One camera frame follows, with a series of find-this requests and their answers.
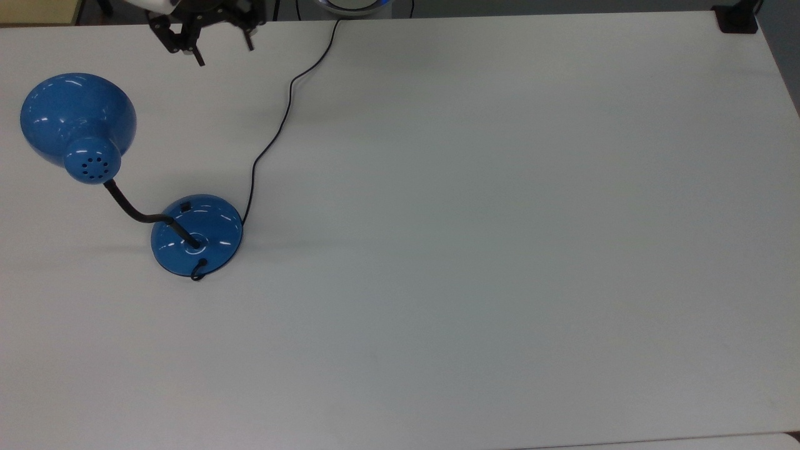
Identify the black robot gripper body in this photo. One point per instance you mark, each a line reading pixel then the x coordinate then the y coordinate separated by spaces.
pixel 212 14

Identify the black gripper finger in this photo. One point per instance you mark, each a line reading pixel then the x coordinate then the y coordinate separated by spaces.
pixel 196 52
pixel 249 40

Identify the blue gooseneck desk lamp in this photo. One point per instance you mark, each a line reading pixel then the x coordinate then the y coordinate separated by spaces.
pixel 75 112

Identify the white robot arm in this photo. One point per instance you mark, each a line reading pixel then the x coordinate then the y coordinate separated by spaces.
pixel 156 4

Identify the white blue-ringed robot base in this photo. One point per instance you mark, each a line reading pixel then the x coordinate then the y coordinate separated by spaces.
pixel 353 6

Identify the beige wooden furniture panel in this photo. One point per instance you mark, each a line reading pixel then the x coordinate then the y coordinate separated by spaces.
pixel 37 11

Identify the black table clamp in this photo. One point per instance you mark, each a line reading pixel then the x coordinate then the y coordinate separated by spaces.
pixel 736 19

